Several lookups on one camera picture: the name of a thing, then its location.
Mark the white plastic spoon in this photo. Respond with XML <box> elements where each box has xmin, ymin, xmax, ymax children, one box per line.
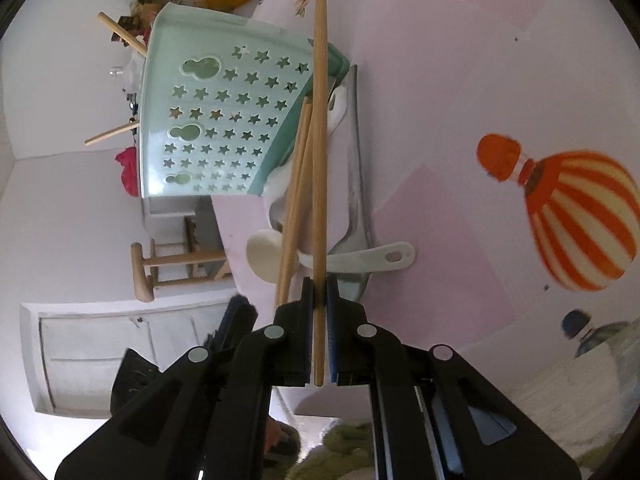
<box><xmin>245</xmin><ymin>229</ymin><xmax>416</xmax><ymax>284</ymax></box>

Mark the stainless steel spoon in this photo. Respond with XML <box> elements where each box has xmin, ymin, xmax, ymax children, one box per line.
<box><xmin>267</xmin><ymin>63</ymin><xmax>376</xmax><ymax>306</ymax></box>

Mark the white ceramic spoon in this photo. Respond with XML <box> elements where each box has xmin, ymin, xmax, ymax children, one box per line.
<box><xmin>262</xmin><ymin>84</ymin><xmax>348</xmax><ymax>232</ymax></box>

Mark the red plastic bag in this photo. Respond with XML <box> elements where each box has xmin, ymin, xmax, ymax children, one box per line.
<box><xmin>115</xmin><ymin>146</ymin><xmax>139</xmax><ymax>197</ymax></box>

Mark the white door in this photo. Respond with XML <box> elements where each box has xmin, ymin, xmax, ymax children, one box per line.
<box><xmin>20</xmin><ymin>295</ymin><xmax>229</xmax><ymax>418</ymax></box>

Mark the wooden chair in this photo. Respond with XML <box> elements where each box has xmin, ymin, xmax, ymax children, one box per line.
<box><xmin>130</xmin><ymin>217</ymin><xmax>232</xmax><ymax>302</ymax></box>

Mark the mint green utensil basket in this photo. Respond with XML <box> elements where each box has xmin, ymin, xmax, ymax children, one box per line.
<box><xmin>136</xmin><ymin>1</ymin><xmax>352</xmax><ymax>201</ymax></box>

